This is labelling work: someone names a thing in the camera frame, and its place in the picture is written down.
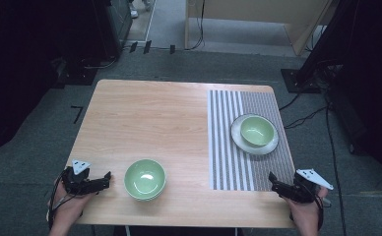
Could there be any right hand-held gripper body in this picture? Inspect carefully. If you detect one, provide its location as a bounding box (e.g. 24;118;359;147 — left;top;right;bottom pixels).
286;168;335;205

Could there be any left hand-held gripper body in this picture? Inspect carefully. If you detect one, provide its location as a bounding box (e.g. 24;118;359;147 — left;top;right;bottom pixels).
60;158;98;197

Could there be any green ceramic bowl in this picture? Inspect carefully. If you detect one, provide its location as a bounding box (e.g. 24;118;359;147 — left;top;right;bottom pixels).
239;115;277;148
128;189;165;203
123;158;167;201

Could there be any white plate with dark rim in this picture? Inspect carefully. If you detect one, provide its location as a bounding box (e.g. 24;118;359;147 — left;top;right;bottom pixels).
229;113;280;156

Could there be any person's left hand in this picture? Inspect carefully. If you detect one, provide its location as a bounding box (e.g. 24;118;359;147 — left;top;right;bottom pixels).
46;178;96;230

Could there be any person's right hand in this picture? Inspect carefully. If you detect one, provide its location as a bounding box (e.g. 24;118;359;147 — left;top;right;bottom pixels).
282;186;329;236

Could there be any grey striped placemat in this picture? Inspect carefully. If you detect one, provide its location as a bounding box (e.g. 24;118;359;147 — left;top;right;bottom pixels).
207;89;296;192

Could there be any black corner tape mark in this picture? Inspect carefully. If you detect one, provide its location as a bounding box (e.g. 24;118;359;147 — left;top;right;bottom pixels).
70;104;85;125

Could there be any dark cabinet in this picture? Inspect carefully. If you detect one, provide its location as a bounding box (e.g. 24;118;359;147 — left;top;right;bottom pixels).
92;0;134;61

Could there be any black slanted stand pole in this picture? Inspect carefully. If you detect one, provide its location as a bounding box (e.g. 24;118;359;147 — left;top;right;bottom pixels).
295;0;362;85

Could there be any light wooden partition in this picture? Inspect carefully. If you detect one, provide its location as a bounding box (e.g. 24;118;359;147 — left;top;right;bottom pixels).
184;0;334;57

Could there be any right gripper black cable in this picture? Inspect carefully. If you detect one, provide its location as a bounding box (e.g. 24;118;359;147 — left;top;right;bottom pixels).
306;186;332;232

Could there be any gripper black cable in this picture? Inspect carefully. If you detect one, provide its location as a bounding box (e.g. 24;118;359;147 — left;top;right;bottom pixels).
46;168;89;230
306;186;332;232

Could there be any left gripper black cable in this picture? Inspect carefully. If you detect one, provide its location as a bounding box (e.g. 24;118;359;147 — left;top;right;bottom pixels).
46;168;89;230

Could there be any long black floor cable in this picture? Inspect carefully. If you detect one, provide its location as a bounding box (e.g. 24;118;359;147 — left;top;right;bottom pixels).
323;92;349;236

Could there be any wavy black floor cable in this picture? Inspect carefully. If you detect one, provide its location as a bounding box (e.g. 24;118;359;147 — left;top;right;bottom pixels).
283;105;329;130

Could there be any short black floor cable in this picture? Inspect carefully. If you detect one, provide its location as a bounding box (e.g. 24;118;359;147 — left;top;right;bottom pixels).
278;92;301;112

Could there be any black stand base plate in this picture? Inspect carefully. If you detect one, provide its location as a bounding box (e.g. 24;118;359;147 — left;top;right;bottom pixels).
280;68;322;94

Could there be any dark floor base plate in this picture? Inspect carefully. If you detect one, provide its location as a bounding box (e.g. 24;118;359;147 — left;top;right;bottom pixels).
51;58;98;89

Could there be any hanging black cable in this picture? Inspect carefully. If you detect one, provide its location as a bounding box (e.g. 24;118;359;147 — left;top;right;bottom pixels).
182;0;207;52

